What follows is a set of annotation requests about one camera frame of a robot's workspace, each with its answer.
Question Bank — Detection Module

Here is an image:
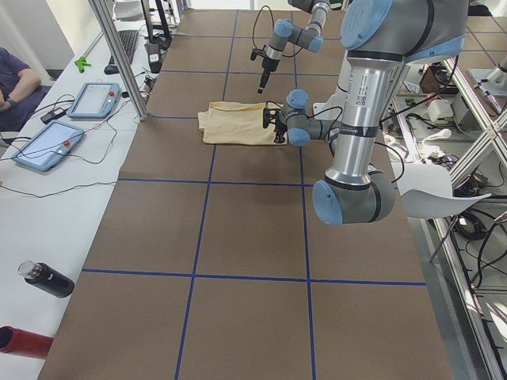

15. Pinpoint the beige long-sleeve printed shirt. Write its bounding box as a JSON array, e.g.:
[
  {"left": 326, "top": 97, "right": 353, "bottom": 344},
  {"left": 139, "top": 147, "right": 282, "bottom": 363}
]
[{"left": 197, "top": 101, "right": 276, "bottom": 146}]

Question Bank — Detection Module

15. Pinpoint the black steel-capped bottle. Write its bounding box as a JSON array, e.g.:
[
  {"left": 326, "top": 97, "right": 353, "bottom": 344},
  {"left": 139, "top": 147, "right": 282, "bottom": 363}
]
[{"left": 17, "top": 260, "right": 74, "bottom": 298}]

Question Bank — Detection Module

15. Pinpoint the seated person in blue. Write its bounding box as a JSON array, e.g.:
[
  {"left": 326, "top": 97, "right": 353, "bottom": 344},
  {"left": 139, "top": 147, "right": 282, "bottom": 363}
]
[{"left": 1, "top": 47, "right": 50, "bottom": 132}]

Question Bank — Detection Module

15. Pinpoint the far blue teach pendant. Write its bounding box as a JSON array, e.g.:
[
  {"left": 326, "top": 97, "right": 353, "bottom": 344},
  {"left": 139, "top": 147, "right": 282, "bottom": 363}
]
[{"left": 67, "top": 82, "right": 121, "bottom": 120}]

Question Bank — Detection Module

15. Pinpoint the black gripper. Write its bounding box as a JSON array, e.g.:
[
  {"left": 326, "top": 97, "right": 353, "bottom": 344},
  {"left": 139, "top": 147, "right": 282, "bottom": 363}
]
[
  {"left": 273, "top": 110, "right": 288, "bottom": 144},
  {"left": 257, "top": 45, "right": 282, "bottom": 94}
]

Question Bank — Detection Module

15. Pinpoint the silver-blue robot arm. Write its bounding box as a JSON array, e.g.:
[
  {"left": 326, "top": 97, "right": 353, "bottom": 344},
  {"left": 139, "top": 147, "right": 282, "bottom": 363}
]
[
  {"left": 250, "top": 1, "right": 347, "bottom": 101},
  {"left": 278, "top": 1, "right": 468, "bottom": 225}
]

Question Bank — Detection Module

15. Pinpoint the near blue teach pendant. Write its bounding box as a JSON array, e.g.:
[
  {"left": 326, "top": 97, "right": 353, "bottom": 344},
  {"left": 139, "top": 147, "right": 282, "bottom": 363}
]
[{"left": 11, "top": 120, "right": 85, "bottom": 172}]

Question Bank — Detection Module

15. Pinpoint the aluminium frame post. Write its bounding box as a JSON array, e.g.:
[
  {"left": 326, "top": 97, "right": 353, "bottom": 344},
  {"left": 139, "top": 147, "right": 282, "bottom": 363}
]
[{"left": 89, "top": 0, "right": 147, "bottom": 121}]

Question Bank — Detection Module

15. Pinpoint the brown table mat with blue grid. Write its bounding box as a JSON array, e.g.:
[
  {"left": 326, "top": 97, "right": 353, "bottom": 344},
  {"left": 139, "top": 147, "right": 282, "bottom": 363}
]
[{"left": 40, "top": 10, "right": 452, "bottom": 379}]

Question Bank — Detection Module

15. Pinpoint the red bottle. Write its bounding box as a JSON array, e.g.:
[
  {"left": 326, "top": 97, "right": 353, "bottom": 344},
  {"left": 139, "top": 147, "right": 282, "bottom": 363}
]
[{"left": 1, "top": 326, "right": 54, "bottom": 359}]

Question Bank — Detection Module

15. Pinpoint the black keyboard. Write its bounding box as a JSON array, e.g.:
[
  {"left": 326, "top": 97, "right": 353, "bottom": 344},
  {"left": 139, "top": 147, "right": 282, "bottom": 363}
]
[{"left": 118, "top": 29, "right": 139, "bottom": 63}]

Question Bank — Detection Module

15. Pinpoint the white curved shroud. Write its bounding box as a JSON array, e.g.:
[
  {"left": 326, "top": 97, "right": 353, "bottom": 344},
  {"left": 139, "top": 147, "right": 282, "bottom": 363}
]
[{"left": 397, "top": 163, "right": 491, "bottom": 219}]

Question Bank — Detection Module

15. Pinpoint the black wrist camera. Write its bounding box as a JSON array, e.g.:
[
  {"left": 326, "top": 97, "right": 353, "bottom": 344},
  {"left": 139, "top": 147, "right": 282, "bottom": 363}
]
[
  {"left": 262, "top": 108, "right": 279, "bottom": 129},
  {"left": 250, "top": 47, "right": 265, "bottom": 61}
]

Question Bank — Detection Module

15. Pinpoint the green plastic clamp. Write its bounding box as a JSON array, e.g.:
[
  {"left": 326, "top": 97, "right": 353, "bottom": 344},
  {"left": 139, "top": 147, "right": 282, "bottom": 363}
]
[{"left": 74, "top": 56, "right": 91, "bottom": 74}]

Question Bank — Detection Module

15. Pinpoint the blue teach pendant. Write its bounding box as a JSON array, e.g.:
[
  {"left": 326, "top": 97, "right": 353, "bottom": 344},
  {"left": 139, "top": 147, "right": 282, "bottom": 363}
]
[
  {"left": 11, "top": 120, "right": 85, "bottom": 172},
  {"left": 67, "top": 82, "right": 121, "bottom": 120}
]

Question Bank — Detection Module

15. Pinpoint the black computer mouse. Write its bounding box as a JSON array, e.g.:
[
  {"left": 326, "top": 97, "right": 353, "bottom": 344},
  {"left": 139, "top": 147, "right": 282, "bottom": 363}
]
[{"left": 104, "top": 64, "right": 119, "bottom": 75}]

